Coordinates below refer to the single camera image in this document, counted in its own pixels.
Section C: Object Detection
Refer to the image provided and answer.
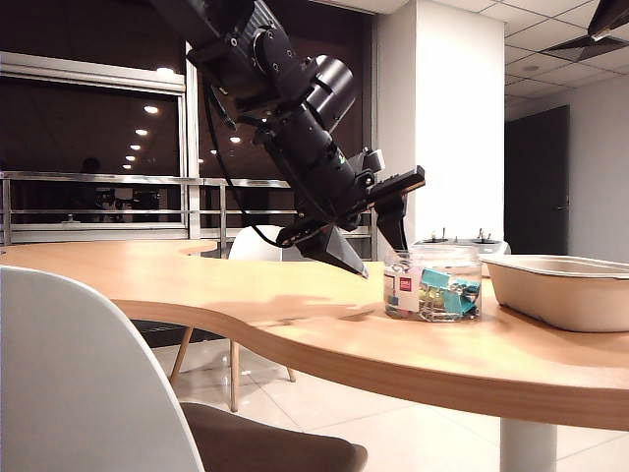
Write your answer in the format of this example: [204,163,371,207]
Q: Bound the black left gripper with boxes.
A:
[276,165,427,282]

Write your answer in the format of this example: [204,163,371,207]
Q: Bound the clear plastic clip jar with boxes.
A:
[382,244,486,324]

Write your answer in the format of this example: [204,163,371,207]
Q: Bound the large teal binder clip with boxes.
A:
[420,267,462,294]

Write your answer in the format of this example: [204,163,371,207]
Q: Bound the yellow binder clip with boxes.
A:
[416,289,444,312]

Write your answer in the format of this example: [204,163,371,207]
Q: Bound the small teal binder clip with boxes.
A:
[441,279,482,316]

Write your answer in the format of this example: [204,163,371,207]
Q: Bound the beige rectangular paper tray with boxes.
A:
[479,253,629,334]

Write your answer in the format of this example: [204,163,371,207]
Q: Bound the white shell chair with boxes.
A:
[169,224,299,414]
[0,265,370,472]

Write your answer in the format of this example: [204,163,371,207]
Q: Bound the white black remote controller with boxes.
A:
[412,226,512,258]

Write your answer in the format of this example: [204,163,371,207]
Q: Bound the white square column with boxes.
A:
[377,0,506,247]

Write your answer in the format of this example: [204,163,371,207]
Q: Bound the dark wooden door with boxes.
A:
[505,104,571,257]

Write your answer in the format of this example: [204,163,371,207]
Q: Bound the dark seat cushion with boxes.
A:
[181,401,370,472]

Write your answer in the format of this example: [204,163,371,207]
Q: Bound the white round table leg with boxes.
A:
[499,417,559,472]

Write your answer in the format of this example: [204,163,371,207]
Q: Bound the steel window railing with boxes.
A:
[0,170,387,248]

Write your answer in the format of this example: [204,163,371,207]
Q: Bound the ceiling air vent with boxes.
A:
[543,32,629,63]

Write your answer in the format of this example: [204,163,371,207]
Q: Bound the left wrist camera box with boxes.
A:
[351,146,385,184]

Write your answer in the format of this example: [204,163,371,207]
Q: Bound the black cable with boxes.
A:
[203,83,286,250]

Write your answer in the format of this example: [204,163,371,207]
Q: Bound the grey aluminium window frame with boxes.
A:
[0,0,382,247]

